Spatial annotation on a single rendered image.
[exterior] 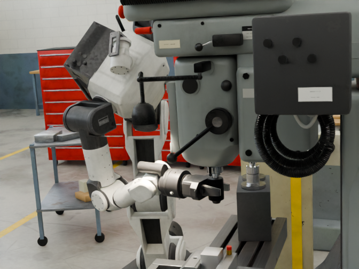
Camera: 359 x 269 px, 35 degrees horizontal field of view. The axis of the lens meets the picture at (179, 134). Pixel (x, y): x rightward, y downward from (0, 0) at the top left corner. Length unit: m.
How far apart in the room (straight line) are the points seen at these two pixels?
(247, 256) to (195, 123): 0.60
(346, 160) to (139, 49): 0.87
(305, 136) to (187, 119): 0.33
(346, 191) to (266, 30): 0.48
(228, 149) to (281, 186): 1.93
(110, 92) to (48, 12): 10.45
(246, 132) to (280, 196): 2.01
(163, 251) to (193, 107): 1.08
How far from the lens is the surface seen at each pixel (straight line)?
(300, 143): 1.51
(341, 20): 1.22
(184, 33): 1.54
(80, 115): 1.96
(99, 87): 1.99
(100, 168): 2.00
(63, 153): 7.29
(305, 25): 1.22
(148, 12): 1.57
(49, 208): 4.72
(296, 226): 3.56
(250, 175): 2.09
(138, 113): 1.67
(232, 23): 1.51
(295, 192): 3.49
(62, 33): 12.24
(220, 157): 1.61
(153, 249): 2.54
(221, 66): 1.54
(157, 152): 2.31
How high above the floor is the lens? 1.73
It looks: 11 degrees down
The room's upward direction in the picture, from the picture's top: 3 degrees counter-clockwise
